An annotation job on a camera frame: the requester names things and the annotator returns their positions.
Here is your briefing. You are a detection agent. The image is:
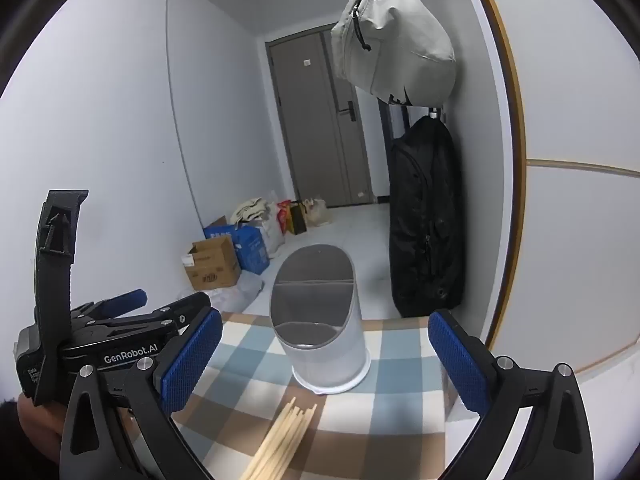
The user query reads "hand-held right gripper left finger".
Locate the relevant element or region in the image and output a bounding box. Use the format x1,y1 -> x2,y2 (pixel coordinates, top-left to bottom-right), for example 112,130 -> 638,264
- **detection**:
59,306 -> 224,480

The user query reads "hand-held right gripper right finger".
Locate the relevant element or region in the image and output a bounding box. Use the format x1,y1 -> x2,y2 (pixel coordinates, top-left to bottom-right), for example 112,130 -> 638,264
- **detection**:
428,309 -> 597,480

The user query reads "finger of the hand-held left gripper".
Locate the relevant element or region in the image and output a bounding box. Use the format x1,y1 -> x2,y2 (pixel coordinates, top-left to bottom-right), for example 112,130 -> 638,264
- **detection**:
149,291 -> 213,336
72,288 -> 148,319

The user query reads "bundle of wooden chopsticks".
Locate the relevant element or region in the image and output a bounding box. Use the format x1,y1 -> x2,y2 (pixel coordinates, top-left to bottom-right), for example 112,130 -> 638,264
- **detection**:
240,396 -> 317,480

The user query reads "white grey utensil holder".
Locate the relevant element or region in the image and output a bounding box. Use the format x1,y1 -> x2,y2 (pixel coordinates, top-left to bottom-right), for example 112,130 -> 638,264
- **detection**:
270,244 -> 372,395

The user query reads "person's left forearm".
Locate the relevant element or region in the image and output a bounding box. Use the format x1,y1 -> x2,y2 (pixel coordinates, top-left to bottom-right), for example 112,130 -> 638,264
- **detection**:
0,399 -> 62,480

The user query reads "person's left hand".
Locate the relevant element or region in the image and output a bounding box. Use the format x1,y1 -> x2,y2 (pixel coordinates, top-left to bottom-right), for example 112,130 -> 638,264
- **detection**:
16,392 -> 72,441

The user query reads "brown cardboard box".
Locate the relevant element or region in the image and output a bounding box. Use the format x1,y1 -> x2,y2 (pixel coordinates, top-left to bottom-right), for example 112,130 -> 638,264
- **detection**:
183,236 -> 242,292

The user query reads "clear plastic wrap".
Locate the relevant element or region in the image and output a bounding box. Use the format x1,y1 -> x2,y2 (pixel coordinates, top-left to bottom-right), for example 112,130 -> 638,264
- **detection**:
180,275 -> 266,311

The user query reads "checkered table mat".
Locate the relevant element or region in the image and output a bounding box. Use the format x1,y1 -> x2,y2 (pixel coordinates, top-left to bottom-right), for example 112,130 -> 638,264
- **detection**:
170,310 -> 451,480

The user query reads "blue cardboard box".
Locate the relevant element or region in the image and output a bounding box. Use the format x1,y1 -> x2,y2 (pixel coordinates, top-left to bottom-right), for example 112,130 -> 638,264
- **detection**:
202,216 -> 271,275

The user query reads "white plastic bag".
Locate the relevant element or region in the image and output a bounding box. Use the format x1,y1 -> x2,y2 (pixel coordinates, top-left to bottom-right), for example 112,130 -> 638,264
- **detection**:
257,202 -> 286,256

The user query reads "black yellow paper bag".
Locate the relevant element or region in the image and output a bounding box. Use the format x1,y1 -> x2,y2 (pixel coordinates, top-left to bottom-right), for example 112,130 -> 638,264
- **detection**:
286,201 -> 308,236

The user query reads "black backpack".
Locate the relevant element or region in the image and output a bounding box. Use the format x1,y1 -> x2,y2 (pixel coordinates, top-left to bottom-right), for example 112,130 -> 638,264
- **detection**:
387,115 -> 465,318

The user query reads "white wardrobe wooden trim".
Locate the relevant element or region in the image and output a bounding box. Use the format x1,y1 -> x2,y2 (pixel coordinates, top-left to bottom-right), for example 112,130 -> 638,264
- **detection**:
465,0 -> 640,411

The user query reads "beige plastic bag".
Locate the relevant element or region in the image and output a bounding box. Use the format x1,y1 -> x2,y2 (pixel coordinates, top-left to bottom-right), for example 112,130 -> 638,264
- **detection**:
302,198 -> 332,227

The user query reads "black coat rack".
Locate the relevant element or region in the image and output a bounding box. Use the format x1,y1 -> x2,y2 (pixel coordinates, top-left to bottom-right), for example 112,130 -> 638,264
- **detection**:
345,0 -> 446,206

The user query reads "grey door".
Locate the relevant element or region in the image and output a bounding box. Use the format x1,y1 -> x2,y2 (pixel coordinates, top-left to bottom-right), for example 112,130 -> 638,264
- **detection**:
265,27 -> 376,208

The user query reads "light grey backpack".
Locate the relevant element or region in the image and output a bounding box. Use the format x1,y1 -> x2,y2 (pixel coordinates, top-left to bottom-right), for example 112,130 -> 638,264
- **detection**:
330,0 -> 458,107

